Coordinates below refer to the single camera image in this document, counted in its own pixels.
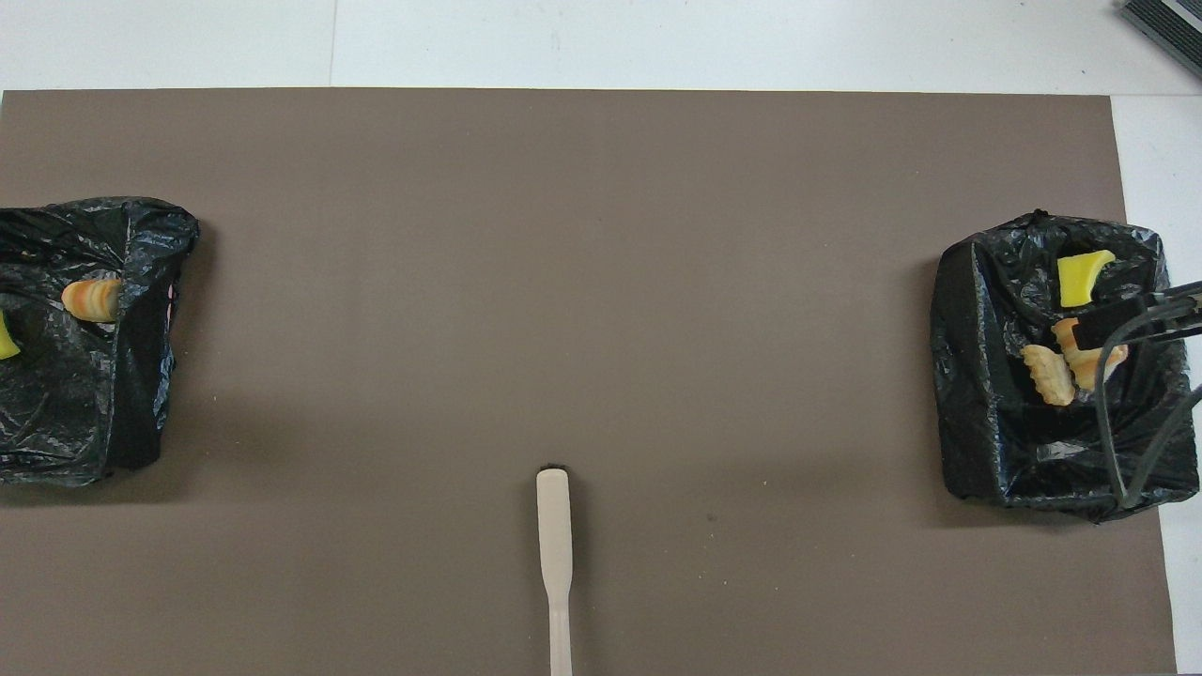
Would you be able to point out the beige brush with black bristles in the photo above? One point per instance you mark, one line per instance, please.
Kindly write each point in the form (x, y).
(554, 535)

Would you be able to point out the brown table mat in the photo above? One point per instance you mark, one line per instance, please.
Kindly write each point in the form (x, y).
(563, 282)

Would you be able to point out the yellow sponge piece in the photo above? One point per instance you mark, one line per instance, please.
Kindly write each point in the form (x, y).
(1082, 277)
(6, 338)

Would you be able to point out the small pale bread piece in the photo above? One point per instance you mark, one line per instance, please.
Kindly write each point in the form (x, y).
(1049, 374)

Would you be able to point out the striped croissant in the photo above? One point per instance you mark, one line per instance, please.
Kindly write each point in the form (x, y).
(1085, 368)

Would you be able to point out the low bin with black bag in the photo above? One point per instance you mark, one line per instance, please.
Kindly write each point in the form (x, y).
(56, 413)

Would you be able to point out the dark grey ribbed object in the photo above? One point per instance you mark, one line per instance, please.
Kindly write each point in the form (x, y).
(1169, 28)

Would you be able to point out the pale round bread lump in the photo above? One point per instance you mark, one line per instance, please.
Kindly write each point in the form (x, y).
(92, 299)

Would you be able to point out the tall bin with black bag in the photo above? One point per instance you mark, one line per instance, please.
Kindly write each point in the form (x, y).
(1014, 451)

